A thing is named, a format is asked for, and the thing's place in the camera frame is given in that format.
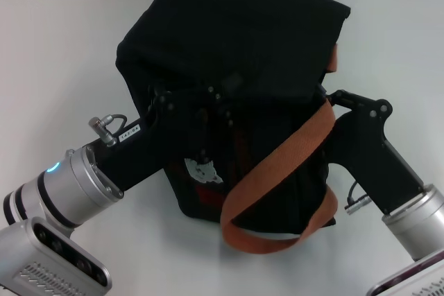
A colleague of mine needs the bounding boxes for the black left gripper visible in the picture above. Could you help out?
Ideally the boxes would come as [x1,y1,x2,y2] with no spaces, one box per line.
[94,85,244,193]

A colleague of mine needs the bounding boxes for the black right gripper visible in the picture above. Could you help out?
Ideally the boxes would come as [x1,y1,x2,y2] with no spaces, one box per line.
[323,89,427,214]

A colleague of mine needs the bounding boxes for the black food bag orange straps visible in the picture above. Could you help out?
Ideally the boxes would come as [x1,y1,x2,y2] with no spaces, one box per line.
[116,0,352,255]

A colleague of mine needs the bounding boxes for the left gripper metal cable connector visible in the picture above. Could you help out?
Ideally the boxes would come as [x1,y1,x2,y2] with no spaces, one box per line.
[87,113,128,147]

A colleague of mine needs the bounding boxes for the gripper metal cable connector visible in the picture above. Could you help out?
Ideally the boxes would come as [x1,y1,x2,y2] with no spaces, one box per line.
[343,179,373,213]
[87,113,128,147]

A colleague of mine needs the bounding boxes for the right gripper metal cable connector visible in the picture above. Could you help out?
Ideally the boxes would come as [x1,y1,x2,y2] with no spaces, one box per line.
[343,179,373,213]

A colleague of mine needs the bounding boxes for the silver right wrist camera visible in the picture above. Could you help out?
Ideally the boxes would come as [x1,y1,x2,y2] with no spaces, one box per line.
[366,249,444,296]

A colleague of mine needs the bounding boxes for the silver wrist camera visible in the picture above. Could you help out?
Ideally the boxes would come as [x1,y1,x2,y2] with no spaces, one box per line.
[0,217,113,296]
[366,249,444,296]

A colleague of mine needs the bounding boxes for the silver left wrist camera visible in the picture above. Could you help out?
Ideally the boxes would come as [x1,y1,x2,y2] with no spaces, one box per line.
[0,217,113,296]

